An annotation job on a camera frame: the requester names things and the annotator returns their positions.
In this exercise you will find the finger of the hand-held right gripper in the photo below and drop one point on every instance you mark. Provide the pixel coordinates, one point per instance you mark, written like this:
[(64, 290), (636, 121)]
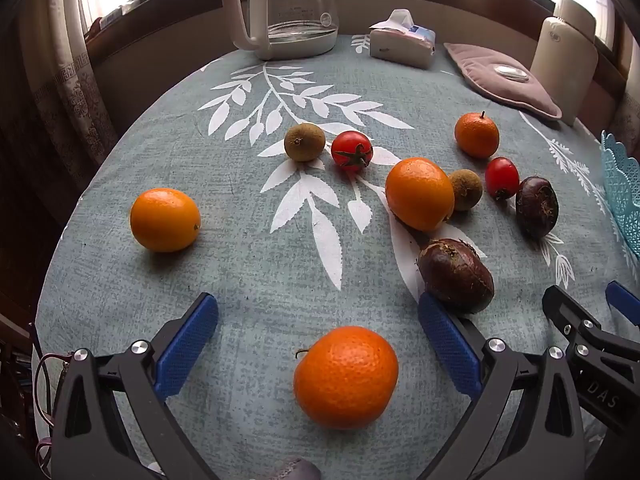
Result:
[(565, 310), (622, 300)]

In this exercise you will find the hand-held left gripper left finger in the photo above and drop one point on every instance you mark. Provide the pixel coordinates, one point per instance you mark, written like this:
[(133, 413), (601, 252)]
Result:
[(185, 345)]

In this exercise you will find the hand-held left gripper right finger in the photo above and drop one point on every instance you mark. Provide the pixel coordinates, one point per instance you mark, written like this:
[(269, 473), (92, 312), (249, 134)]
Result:
[(447, 345)]

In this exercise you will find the dark purple water chestnut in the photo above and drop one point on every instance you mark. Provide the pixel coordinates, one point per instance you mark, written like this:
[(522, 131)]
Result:
[(455, 275), (536, 207)]

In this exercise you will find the light blue plastic basket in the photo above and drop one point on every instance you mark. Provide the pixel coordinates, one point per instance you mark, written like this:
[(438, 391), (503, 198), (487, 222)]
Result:
[(622, 195)]

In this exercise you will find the large bumpy tangerine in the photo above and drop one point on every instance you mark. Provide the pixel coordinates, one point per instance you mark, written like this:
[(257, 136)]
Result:
[(345, 377)]

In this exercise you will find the large smooth orange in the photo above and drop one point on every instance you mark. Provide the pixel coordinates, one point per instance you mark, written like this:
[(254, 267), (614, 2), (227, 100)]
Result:
[(165, 220), (419, 194)]

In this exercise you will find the red cherry tomato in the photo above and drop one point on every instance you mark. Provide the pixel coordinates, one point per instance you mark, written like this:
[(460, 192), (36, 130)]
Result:
[(501, 177), (351, 150)]

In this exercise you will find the brown longan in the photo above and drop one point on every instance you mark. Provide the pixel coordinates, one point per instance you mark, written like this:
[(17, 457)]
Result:
[(467, 190), (304, 141)]

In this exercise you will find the small tangerine with stem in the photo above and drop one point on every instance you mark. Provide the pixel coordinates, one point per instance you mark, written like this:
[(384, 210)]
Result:
[(476, 135)]

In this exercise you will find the grey leaf print tablecloth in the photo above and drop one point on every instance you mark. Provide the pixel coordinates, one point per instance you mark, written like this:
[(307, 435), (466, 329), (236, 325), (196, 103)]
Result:
[(250, 260)]

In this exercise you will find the pink hot water bag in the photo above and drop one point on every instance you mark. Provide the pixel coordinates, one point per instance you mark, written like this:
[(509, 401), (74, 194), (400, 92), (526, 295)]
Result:
[(490, 87)]

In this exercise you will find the beige thermos jug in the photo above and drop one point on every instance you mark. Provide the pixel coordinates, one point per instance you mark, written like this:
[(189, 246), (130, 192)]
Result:
[(565, 70)]

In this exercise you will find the beige patterned curtain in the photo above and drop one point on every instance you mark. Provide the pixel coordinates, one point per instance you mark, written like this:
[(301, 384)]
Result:
[(70, 85)]

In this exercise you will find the white tissue pack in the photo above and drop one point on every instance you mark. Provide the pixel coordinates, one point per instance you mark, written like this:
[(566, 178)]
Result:
[(400, 45)]

